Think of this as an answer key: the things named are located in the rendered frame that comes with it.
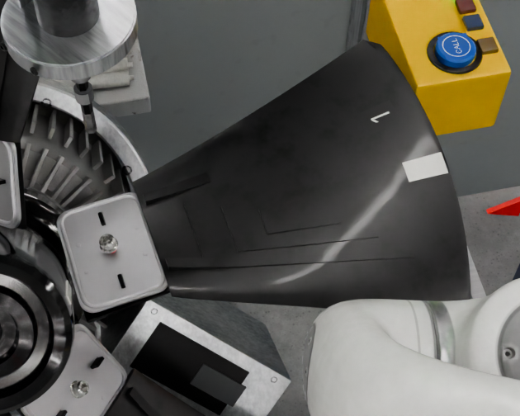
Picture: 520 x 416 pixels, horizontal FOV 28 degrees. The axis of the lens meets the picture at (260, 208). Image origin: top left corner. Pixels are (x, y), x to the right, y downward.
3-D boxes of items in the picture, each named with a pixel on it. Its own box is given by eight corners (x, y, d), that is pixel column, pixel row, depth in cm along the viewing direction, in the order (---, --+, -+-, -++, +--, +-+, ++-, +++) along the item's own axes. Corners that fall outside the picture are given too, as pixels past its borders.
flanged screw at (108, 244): (127, 257, 76) (118, 241, 74) (111, 267, 76) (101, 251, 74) (118, 244, 77) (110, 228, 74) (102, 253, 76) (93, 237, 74)
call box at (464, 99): (362, 40, 118) (372, -29, 109) (446, 27, 119) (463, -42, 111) (403, 150, 110) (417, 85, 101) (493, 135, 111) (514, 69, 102)
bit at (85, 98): (93, 120, 62) (82, 61, 58) (103, 130, 62) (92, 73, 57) (78, 128, 62) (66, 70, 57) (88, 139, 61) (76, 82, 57)
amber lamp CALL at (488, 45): (475, 42, 104) (476, 38, 104) (492, 40, 104) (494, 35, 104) (481, 55, 103) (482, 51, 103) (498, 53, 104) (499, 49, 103)
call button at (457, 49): (428, 44, 105) (431, 33, 103) (465, 39, 105) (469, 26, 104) (440, 74, 103) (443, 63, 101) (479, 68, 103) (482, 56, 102)
